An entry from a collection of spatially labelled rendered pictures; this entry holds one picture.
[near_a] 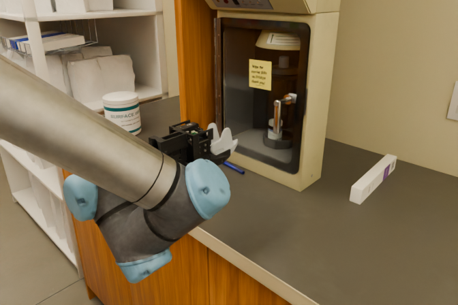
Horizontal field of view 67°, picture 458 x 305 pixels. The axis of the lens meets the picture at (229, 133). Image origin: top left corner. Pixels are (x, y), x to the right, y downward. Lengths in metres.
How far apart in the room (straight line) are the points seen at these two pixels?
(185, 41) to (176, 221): 0.67
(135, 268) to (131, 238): 0.04
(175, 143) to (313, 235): 0.40
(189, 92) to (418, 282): 0.75
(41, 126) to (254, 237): 0.56
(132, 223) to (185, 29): 0.65
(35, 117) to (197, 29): 0.74
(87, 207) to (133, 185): 0.14
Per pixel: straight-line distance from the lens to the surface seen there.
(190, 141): 0.65
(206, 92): 1.13
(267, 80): 0.94
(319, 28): 0.88
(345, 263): 0.80
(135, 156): 0.43
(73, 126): 0.41
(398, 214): 0.99
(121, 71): 2.02
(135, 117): 1.37
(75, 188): 0.56
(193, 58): 1.07
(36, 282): 2.29
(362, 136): 1.35
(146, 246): 0.53
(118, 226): 0.55
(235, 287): 0.92
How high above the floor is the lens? 1.46
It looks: 22 degrees down
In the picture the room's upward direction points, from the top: straight up
